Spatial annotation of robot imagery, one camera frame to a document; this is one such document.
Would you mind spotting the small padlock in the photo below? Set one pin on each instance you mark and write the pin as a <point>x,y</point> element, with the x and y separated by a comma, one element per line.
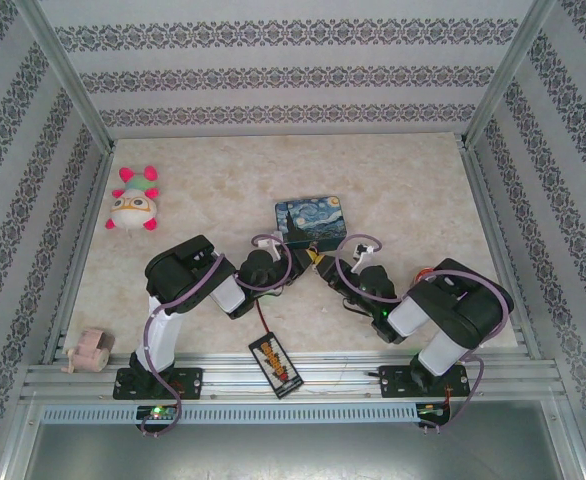
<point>311,246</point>

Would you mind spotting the starry night tin box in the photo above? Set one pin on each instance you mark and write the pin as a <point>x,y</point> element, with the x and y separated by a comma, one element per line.
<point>313,220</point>

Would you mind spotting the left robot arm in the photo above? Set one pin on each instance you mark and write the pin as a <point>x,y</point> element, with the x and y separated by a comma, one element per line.
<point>188,270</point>

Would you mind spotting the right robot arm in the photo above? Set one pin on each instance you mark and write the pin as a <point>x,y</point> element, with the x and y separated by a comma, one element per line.
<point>463,305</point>

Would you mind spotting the black charger board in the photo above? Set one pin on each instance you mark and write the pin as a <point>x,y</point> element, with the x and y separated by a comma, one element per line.
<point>276,366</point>

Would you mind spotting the small circuit board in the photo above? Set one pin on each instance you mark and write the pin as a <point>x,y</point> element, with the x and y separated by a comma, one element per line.
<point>430,411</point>
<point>158,412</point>

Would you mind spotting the white and pink plush toy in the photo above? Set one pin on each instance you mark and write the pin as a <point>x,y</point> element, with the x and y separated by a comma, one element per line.
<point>133,205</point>

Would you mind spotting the pink wooden toy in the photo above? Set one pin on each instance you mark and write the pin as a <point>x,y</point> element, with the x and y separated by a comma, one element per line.
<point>90,350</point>

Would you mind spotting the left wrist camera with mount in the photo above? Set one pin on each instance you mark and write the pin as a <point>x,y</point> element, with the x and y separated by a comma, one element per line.
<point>274,250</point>

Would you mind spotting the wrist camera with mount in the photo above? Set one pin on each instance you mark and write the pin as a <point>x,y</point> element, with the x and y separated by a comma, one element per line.
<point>274,250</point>
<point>363,250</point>

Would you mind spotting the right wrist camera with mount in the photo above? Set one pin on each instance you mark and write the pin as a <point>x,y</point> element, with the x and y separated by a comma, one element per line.
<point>363,250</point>

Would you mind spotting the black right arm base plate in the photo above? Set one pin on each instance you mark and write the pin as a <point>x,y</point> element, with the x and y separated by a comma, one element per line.
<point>393,382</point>

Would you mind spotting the aluminium mounting rail bed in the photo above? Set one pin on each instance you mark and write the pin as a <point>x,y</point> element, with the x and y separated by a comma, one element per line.
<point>343,387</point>

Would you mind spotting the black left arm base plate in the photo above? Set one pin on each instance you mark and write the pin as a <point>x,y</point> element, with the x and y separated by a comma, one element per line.
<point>188,382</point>

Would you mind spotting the aluminium corner post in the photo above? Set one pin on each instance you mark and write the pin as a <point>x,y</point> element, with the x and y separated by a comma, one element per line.
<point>67,65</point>
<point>508,65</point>

